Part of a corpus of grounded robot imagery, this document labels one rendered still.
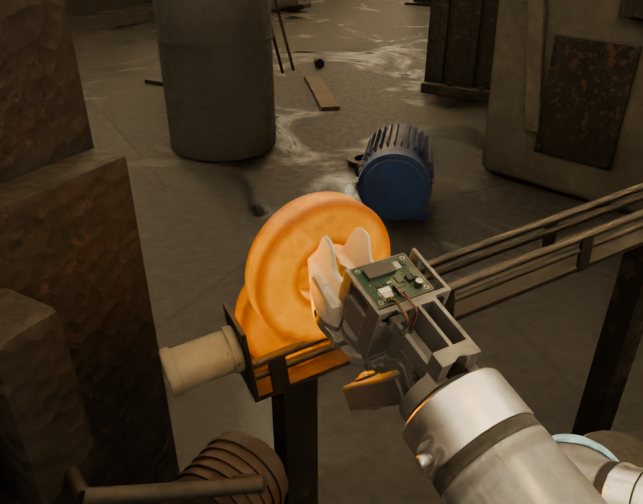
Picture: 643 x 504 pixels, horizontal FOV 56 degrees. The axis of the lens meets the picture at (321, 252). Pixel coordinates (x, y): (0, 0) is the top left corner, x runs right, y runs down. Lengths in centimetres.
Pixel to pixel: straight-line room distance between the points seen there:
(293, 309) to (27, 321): 25
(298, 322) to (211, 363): 15
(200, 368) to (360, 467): 84
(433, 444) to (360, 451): 109
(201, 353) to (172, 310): 131
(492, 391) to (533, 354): 145
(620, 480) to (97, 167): 63
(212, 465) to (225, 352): 16
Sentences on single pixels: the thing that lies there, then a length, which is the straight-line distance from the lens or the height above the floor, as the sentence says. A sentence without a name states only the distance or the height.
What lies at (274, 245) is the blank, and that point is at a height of 87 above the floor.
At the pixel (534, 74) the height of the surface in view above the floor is 53.
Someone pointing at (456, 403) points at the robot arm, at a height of 84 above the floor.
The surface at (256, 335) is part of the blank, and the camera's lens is 73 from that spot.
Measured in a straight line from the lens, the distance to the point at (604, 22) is 273.
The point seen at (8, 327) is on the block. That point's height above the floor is 80.
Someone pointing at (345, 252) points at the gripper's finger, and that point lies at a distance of 58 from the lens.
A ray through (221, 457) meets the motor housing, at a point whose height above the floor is 53.
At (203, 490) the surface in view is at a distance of 75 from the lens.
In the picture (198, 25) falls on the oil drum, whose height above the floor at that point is 67.
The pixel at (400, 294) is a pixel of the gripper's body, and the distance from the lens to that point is 48.
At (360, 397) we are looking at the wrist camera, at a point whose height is 76.
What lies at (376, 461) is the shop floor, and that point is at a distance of 152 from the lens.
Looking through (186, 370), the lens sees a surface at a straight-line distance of 72.
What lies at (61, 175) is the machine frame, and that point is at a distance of 76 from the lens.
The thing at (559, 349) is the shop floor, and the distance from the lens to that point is 195.
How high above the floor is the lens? 114
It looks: 30 degrees down
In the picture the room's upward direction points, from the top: straight up
